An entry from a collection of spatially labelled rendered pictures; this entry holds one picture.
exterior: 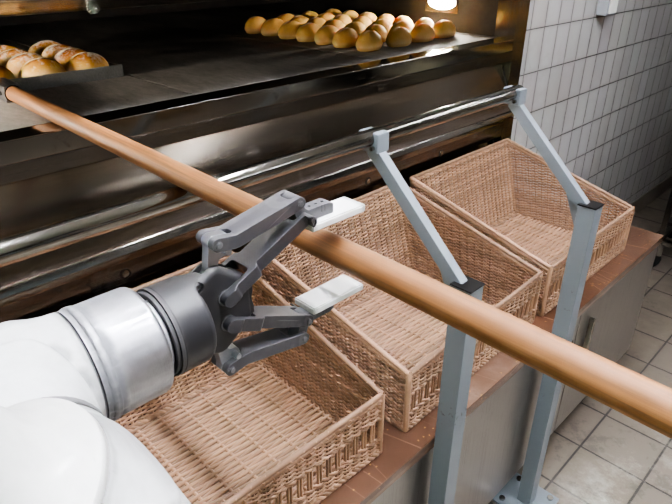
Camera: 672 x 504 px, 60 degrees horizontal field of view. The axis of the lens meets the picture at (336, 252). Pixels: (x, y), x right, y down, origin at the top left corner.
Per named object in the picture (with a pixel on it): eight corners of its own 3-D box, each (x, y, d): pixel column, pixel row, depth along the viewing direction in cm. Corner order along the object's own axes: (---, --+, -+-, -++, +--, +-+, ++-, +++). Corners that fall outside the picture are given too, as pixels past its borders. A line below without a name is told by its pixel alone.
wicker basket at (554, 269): (400, 258, 185) (405, 175, 172) (496, 207, 220) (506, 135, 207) (543, 320, 155) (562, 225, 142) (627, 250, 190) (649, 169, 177)
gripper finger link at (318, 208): (282, 223, 53) (280, 193, 52) (322, 208, 56) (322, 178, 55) (292, 229, 52) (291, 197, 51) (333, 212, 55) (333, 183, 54)
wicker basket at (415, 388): (252, 338, 148) (244, 240, 135) (393, 260, 184) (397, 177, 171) (406, 438, 118) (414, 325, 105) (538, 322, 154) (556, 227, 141)
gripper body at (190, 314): (119, 272, 46) (217, 236, 52) (136, 358, 50) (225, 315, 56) (168, 309, 42) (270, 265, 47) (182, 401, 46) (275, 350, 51)
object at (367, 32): (239, 33, 205) (238, 16, 203) (336, 21, 235) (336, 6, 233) (368, 53, 167) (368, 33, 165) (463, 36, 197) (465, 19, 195)
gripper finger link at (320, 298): (314, 309, 57) (314, 315, 57) (363, 283, 61) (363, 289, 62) (294, 297, 59) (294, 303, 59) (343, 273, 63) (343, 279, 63)
